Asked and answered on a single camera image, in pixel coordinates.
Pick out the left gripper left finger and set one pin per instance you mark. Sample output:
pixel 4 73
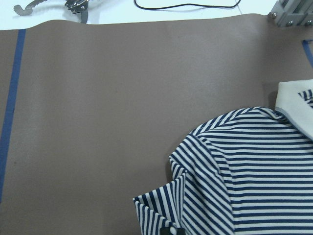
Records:
pixel 166 231

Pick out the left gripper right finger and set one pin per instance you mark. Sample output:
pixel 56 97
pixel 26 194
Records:
pixel 180 231

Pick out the blue white striped polo shirt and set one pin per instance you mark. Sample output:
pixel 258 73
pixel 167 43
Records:
pixel 247 172

